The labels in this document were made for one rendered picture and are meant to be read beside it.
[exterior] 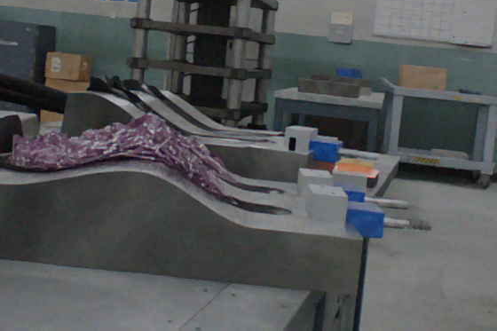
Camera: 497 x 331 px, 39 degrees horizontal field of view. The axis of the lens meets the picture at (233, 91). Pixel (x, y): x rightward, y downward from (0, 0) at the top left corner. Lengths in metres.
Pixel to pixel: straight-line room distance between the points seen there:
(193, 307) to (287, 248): 0.12
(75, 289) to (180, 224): 0.11
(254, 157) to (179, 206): 0.33
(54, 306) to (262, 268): 0.20
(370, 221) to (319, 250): 0.09
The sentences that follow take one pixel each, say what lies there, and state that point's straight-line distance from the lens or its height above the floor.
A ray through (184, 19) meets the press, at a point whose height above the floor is 1.27.
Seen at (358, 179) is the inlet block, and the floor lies 0.85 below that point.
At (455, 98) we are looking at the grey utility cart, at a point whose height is 0.82.
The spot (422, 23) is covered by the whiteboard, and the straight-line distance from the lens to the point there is 7.50.
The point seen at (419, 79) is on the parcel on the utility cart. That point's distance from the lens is 6.91.
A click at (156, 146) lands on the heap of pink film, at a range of 0.73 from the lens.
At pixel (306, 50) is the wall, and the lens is 7.54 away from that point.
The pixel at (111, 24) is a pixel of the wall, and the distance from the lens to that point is 8.10.
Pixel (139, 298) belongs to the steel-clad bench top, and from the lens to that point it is 0.63.
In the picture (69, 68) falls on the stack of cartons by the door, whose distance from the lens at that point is 7.84.
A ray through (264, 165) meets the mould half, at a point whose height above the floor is 0.87.
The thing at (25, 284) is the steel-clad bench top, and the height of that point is 0.80.
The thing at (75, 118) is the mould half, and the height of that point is 0.89.
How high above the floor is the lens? 1.01
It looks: 3 degrees down
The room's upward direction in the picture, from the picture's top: 6 degrees clockwise
